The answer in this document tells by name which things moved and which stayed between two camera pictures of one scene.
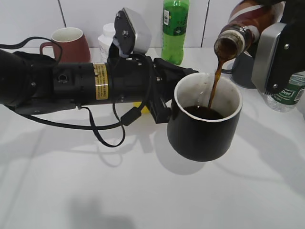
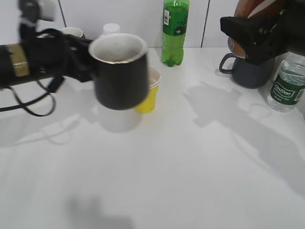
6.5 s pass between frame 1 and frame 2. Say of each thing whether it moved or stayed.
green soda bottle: stayed
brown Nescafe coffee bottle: moved
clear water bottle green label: stayed
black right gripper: moved
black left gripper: moved
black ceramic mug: moved
